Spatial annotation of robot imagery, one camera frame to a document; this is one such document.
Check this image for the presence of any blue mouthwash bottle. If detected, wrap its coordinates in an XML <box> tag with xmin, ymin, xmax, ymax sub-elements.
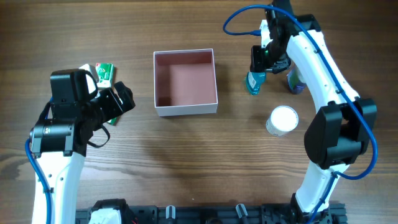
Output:
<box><xmin>246</xmin><ymin>72</ymin><xmax>266</xmax><ymax>95</ymax></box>

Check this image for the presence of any dark blue clear-cap bottle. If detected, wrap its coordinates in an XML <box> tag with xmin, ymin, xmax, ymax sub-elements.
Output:
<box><xmin>287</xmin><ymin>66</ymin><xmax>307</xmax><ymax>95</ymax></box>

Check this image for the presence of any cotton swab round container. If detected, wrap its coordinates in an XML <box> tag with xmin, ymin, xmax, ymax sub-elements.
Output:
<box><xmin>266</xmin><ymin>105</ymin><xmax>299</xmax><ymax>137</ymax></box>

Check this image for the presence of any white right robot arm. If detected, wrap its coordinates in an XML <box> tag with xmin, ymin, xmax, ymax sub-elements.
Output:
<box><xmin>246</xmin><ymin>1</ymin><xmax>378</xmax><ymax>223</ymax></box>

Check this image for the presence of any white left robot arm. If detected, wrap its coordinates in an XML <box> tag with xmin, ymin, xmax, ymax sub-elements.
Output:
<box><xmin>25</xmin><ymin>82</ymin><xmax>135</xmax><ymax>223</ymax></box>

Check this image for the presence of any green white soap box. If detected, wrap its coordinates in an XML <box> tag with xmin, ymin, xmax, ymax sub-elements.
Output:
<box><xmin>95</xmin><ymin>63</ymin><xmax>114</xmax><ymax>89</ymax></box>

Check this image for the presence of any white box pink interior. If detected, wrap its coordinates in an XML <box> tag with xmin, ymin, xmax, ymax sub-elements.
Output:
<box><xmin>153</xmin><ymin>49</ymin><xmax>218</xmax><ymax>117</ymax></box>

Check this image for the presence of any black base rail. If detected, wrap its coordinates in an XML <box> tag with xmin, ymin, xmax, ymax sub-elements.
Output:
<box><xmin>75</xmin><ymin>198</ymin><xmax>348</xmax><ymax>224</ymax></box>

